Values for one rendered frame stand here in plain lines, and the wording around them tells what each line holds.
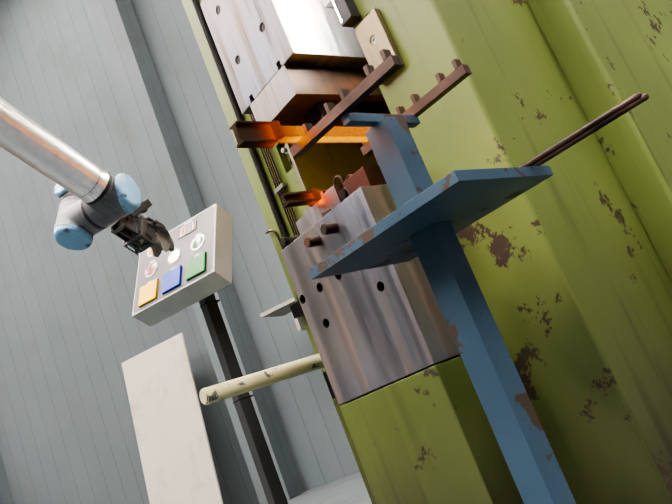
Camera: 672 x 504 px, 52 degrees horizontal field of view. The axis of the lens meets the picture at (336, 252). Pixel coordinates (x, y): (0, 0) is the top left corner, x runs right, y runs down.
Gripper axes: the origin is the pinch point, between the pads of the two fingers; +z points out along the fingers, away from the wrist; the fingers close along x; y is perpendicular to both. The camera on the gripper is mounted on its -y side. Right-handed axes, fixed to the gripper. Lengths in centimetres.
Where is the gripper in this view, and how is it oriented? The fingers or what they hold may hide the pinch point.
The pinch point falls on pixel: (170, 245)
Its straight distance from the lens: 204.9
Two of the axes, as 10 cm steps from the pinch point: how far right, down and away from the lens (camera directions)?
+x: 8.2, -4.3, -3.8
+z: 5.6, 4.9, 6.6
